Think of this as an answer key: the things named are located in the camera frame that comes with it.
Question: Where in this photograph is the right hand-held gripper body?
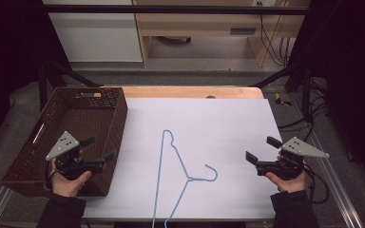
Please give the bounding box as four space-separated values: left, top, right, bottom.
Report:
255 136 331 181

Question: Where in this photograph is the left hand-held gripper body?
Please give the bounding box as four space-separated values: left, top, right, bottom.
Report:
45 130 106 181

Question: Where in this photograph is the brown woven basket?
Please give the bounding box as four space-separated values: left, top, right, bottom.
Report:
0 86 129 198

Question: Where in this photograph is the blue wire clothes hanger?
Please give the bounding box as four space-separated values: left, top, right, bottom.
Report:
151 129 219 228

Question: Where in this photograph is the person's right hand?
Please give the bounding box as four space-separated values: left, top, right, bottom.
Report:
264 151 309 194

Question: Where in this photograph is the person's left hand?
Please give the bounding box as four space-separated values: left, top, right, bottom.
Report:
50 149 93 199

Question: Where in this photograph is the yellow and black tool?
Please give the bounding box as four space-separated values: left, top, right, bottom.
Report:
274 92 293 107

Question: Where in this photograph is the white table mat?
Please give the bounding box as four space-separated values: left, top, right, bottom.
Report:
81 97 283 220

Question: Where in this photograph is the white cabinet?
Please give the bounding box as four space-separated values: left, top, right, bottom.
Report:
43 0 144 64

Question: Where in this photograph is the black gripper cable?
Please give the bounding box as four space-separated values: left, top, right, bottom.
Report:
303 163 331 205

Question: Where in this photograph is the bundle of black cables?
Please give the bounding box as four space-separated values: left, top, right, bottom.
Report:
256 1 294 67

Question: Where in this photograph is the black metal frame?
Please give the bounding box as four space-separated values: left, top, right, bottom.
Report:
37 3 315 122

